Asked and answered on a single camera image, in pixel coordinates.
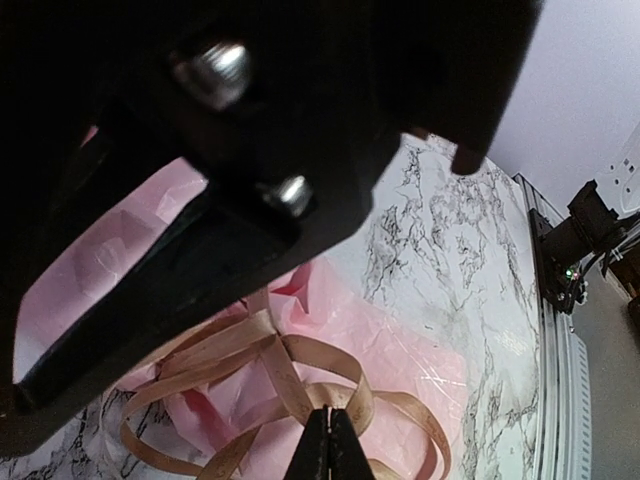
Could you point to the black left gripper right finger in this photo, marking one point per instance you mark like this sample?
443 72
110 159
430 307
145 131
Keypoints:
347 460

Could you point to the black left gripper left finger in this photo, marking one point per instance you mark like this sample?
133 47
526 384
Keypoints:
310 460

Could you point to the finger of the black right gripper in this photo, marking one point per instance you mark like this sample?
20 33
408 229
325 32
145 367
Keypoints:
291 110

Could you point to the pink wrapping paper sheet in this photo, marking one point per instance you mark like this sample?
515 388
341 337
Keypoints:
436 372

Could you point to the beige raffia ribbon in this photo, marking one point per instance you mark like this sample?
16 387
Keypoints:
241 386

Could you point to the aluminium front rail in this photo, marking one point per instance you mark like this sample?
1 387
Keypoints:
564 440

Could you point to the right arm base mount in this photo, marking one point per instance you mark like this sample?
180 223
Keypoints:
564 253

